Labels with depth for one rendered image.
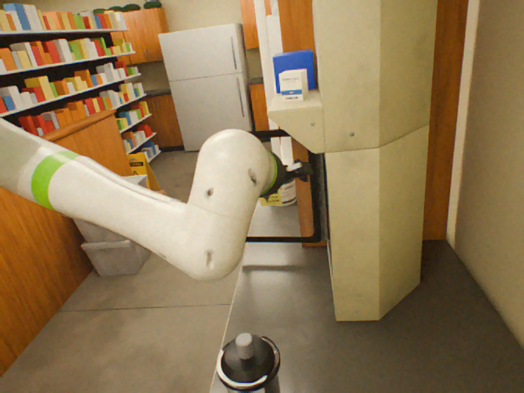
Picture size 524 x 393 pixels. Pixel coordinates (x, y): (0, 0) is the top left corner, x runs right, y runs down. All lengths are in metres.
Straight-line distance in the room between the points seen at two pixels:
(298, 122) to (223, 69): 5.03
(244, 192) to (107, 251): 2.66
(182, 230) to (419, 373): 0.63
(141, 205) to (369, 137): 0.47
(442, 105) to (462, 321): 0.60
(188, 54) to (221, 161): 5.39
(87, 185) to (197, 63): 5.23
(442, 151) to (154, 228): 0.93
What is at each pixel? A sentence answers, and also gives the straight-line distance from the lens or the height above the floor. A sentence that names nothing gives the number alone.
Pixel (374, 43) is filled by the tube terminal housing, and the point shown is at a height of 1.61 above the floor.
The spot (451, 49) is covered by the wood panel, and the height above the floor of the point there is 1.55.
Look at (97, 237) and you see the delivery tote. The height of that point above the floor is 0.37.
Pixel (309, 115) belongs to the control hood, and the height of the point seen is 1.49.
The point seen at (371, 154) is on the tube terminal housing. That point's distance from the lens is 0.80.
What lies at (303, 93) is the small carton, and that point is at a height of 1.52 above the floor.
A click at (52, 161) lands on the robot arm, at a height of 1.50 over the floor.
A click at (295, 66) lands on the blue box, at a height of 1.57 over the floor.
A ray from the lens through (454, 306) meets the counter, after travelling 1.12.
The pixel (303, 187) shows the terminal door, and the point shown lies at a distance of 1.16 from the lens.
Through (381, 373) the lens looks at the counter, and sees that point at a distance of 0.94.
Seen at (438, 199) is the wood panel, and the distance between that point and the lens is 1.31.
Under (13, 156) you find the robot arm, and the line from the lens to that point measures 0.77.
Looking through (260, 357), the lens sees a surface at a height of 1.18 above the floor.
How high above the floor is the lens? 1.66
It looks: 24 degrees down
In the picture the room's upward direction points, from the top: 8 degrees counter-clockwise
